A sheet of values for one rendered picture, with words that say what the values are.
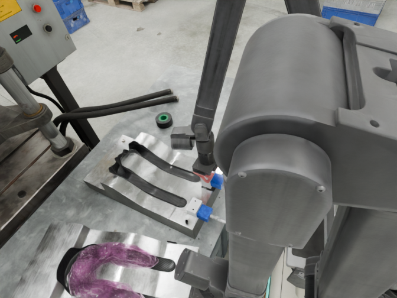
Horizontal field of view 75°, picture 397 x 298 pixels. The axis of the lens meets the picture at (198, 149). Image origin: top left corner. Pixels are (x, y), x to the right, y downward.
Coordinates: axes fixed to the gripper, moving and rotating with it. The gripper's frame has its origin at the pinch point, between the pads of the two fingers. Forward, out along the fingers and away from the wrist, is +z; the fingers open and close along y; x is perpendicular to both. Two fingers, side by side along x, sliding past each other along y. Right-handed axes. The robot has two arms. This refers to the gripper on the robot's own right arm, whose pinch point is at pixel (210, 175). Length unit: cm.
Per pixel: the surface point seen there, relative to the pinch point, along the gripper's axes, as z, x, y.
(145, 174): 2.4, -23.5, 7.5
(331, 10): 64, 6, -311
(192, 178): 5.2, -7.5, 0.8
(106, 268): 5.4, -16.3, 39.4
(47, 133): -3, -73, 9
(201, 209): 3.9, 1.7, 11.3
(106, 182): -0.7, -32.6, 17.2
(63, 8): 37, -316, -195
